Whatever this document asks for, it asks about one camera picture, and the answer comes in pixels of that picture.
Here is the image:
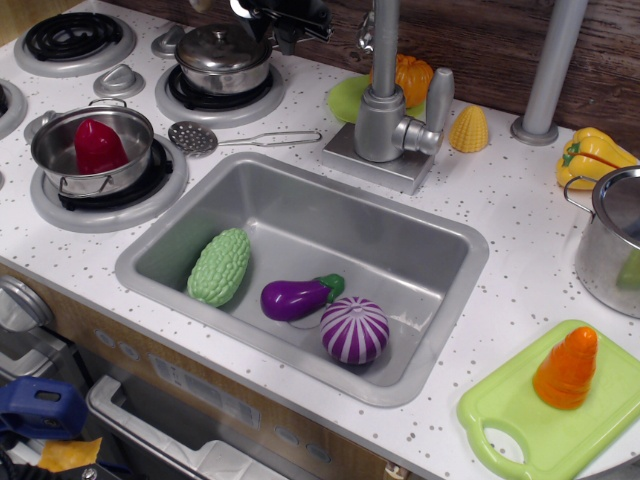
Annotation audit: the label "grey toy sink basin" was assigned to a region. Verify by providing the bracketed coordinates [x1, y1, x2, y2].
[115, 152, 489, 407]

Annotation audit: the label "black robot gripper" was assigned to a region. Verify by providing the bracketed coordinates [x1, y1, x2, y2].
[229, 0, 333, 55]

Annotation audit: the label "steel slotted skimmer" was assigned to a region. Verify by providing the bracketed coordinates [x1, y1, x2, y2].
[168, 121, 323, 157]

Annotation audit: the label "steel pot with handles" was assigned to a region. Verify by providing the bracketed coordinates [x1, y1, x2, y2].
[30, 105, 154, 198]

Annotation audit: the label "stove burner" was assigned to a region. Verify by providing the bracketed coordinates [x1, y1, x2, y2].
[30, 135, 188, 234]
[0, 79, 28, 139]
[14, 12, 136, 78]
[155, 65, 285, 130]

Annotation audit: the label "grey stove knob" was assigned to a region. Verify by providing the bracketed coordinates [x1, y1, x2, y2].
[23, 110, 61, 145]
[151, 25, 186, 59]
[93, 64, 146, 99]

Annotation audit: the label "steel pot with lid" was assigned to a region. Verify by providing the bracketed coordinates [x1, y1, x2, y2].
[174, 24, 272, 95]

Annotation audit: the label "yellow toy corn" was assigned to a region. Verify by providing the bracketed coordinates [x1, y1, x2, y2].
[449, 105, 489, 153]

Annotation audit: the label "far left stove burner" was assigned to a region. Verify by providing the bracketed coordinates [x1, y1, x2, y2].
[0, 79, 28, 139]

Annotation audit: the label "middle stove burner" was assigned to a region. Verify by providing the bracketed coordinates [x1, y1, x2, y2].
[155, 65, 285, 130]

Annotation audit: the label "blue clamp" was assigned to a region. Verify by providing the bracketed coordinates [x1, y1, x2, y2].
[1, 376, 89, 440]

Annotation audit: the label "grey stove knob rear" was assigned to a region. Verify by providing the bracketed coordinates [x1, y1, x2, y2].
[151, 25, 186, 59]

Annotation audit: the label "purple striped toy onion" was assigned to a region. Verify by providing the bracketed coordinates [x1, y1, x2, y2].
[320, 296, 390, 365]

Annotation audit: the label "silver toy faucet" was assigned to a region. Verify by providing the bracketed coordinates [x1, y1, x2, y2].
[322, 1, 455, 195]

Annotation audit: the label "grey support pole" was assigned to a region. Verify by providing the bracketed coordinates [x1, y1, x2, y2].
[511, 0, 588, 146]

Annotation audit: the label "grey stove knob left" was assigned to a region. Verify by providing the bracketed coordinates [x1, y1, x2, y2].
[23, 110, 61, 145]

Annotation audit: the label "front left stove burner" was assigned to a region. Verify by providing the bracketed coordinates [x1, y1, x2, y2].
[30, 135, 188, 234]

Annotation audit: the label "green toy cutting board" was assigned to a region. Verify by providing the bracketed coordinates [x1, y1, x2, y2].
[457, 320, 639, 479]

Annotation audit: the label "yellow toy bell pepper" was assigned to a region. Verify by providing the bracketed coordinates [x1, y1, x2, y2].
[556, 127, 639, 190]

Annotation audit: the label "grey oven door handle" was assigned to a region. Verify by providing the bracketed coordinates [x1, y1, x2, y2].
[86, 376, 282, 479]

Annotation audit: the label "purple toy eggplant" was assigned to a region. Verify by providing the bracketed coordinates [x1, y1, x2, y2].
[260, 274, 345, 322]

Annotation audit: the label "orange toy carrot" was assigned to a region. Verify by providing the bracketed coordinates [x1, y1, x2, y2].
[532, 326, 599, 410]

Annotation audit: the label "large steel pot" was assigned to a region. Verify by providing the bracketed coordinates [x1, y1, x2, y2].
[564, 166, 639, 318]

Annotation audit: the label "orange toy pumpkin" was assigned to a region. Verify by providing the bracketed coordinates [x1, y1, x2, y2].
[386, 54, 434, 108]

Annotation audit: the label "green toy bitter gourd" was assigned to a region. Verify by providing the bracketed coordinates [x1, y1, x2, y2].
[187, 228, 251, 307]

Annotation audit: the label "back left stove burner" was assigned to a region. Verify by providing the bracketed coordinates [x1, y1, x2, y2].
[14, 12, 136, 78]

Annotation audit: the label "red toy pepper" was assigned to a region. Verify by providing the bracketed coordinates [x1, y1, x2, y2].
[74, 118, 129, 175]

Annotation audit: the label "green toy plate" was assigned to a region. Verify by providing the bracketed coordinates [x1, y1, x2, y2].
[327, 75, 429, 124]

